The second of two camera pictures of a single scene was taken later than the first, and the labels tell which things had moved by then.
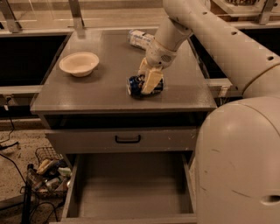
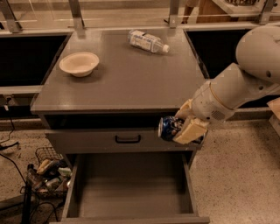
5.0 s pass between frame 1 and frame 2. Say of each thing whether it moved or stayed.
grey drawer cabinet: stayed
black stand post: stayed
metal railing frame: stayed
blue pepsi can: moved
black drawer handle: stayed
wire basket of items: stayed
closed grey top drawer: stayed
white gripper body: moved
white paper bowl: stayed
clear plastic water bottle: stayed
